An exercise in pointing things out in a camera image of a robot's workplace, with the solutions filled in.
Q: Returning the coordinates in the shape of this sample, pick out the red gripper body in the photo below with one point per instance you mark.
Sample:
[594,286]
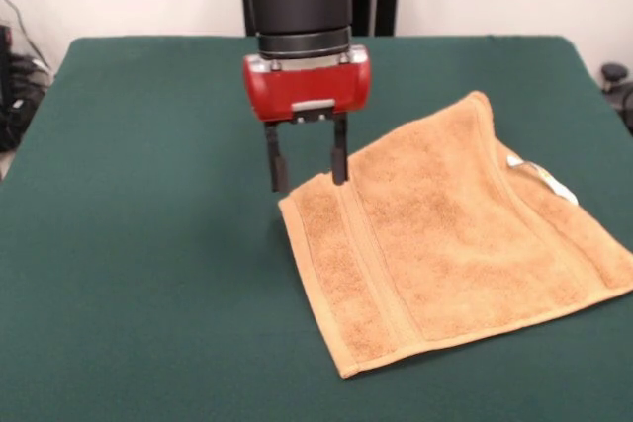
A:
[306,88]

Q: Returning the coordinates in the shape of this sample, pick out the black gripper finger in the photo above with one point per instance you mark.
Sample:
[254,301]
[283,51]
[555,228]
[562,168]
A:
[340,155]
[278,165]

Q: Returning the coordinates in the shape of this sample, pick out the tan terry towel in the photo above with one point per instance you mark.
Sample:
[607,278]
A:
[445,244]

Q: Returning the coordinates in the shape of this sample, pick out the dark green table cloth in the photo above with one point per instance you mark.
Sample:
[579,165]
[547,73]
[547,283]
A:
[123,244]

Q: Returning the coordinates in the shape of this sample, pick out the black equipment pile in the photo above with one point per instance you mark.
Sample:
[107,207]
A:
[20,96]

